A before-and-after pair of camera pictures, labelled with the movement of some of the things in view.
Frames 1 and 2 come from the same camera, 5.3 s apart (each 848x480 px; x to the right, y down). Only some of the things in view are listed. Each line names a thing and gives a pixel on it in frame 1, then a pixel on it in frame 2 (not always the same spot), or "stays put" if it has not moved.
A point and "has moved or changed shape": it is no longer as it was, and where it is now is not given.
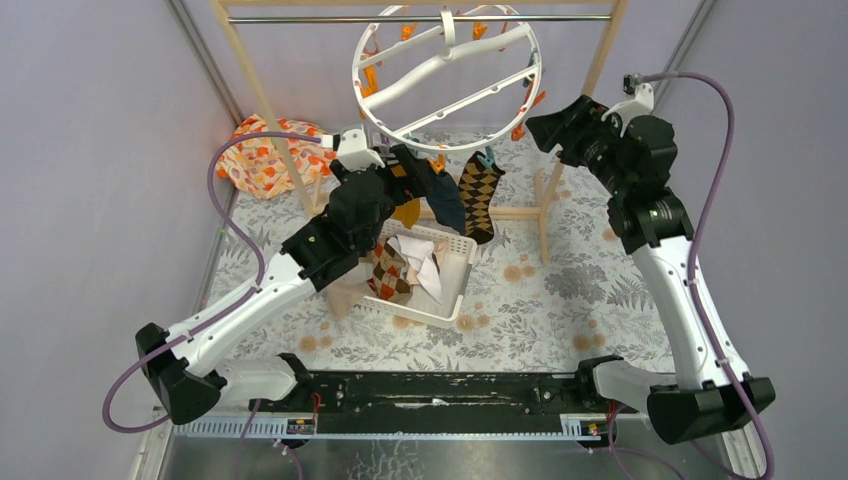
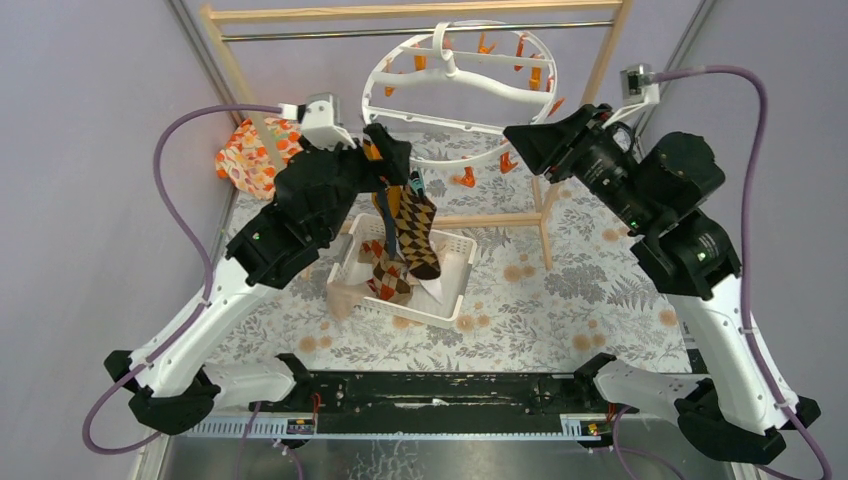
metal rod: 419,19 to 409,31
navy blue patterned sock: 446,202 to 383,201
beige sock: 342,297 stays put
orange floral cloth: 258,165 stays put
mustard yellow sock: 409,212 has moved or changed shape
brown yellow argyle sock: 477,186 to 413,224
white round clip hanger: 449,78 has moved or changed shape
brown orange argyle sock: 388,282 stays put
